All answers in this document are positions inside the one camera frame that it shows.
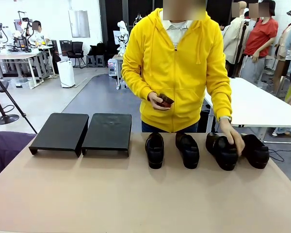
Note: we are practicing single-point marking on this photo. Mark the person's left hand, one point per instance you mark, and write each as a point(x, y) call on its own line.
point(231, 134)

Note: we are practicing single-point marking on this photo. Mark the person's right hand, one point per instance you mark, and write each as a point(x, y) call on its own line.
point(154, 100)

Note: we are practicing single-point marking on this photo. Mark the dark brown wallet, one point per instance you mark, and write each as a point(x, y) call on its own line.
point(166, 100)

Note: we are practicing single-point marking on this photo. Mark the black leather loafer shoe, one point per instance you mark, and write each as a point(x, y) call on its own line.
point(189, 153)
point(257, 150)
point(223, 156)
point(155, 151)

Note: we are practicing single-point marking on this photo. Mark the person's right forearm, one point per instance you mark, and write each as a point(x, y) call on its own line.
point(135, 88)

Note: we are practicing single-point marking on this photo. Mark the person's left forearm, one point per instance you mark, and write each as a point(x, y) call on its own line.
point(220, 102)

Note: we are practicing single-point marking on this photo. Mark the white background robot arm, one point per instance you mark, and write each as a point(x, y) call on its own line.
point(123, 31)

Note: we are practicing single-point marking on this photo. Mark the black angled shoe stand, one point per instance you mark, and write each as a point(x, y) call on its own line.
point(106, 131)
point(60, 131)

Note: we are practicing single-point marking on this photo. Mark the black light stand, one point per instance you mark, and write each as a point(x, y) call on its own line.
point(241, 43)

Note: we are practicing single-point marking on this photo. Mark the silver wrist watch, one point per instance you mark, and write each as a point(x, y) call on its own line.
point(226, 119)

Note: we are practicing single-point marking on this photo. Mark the person in yellow hoodie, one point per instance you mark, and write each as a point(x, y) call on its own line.
point(174, 72)

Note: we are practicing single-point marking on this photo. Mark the white table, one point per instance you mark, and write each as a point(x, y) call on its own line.
point(252, 104)

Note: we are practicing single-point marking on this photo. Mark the robot cart with computer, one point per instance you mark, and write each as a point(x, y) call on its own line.
point(115, 66)

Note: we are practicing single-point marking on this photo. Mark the grey plastic stool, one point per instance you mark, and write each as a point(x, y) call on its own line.
point(90, 61)
point(100, 61)

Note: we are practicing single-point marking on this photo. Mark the black bag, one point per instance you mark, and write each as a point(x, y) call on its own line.
point(97, 49)

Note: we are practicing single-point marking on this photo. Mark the white air purifier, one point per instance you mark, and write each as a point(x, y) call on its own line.
point(66, 74)

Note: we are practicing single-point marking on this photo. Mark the black office chair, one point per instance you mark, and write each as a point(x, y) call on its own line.
point(77, 49)

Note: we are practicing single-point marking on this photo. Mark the clear storage box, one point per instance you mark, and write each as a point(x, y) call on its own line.
point(20, 83)

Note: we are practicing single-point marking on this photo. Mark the seated person in white shirt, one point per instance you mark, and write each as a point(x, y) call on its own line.
point(36, 34)

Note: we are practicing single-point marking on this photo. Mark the black tripod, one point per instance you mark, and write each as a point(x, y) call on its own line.
point(8, 95)

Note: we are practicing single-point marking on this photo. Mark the white workbench desk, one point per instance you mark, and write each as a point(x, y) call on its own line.
point(14, 57)

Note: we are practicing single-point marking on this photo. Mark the dark purple cloth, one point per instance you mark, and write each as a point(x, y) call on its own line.
point(7, 150)

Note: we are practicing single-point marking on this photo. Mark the grey wall panel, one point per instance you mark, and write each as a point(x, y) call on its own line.
point(79, 24)

